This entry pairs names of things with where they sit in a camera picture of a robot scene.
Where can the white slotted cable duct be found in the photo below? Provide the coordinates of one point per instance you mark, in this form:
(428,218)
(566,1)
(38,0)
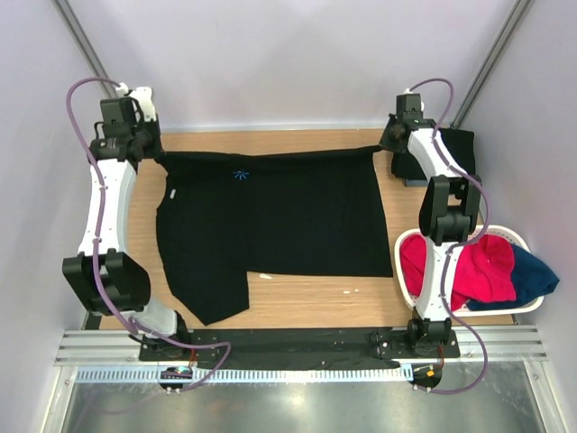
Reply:
(179,374)

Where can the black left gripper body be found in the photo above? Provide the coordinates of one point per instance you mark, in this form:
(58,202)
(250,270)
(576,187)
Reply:
(149,134)

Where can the left aluminium frame post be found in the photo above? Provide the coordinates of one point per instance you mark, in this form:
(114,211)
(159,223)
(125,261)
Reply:
(80,37)

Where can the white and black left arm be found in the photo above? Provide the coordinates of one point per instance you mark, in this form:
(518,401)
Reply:
(105,278)

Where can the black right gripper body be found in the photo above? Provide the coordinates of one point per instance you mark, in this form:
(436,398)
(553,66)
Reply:
(389,140)

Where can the black t shirt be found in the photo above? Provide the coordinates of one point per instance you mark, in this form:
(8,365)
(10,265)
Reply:
(459,143)
(224,216)

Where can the navy blue t shirt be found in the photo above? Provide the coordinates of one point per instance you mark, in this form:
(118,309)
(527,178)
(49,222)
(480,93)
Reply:
(529,279)

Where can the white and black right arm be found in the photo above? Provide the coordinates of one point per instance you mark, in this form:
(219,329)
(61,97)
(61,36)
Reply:
(447,217)

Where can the folded black t shirt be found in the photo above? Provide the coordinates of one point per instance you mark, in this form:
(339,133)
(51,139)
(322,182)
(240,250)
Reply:
(459,143)

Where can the aluminium frame post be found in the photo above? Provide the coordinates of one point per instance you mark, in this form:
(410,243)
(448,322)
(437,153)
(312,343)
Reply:
(80,37)
(505,35)

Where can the right aluminium frame post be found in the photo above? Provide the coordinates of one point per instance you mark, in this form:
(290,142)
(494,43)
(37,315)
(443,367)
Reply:
(505,35)

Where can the red t shirt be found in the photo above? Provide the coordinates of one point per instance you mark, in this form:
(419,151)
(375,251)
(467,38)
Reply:
(478,270)

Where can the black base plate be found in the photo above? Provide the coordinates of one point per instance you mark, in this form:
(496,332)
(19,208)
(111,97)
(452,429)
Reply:
(308,348)

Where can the folded grey t shirt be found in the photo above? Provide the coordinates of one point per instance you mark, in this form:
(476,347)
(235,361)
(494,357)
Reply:
(415,183)

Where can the white laundry basket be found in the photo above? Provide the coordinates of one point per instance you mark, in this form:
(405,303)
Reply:
(500,231)

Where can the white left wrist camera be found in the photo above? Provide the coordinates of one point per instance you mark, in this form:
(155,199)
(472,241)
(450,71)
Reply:
(144,97)

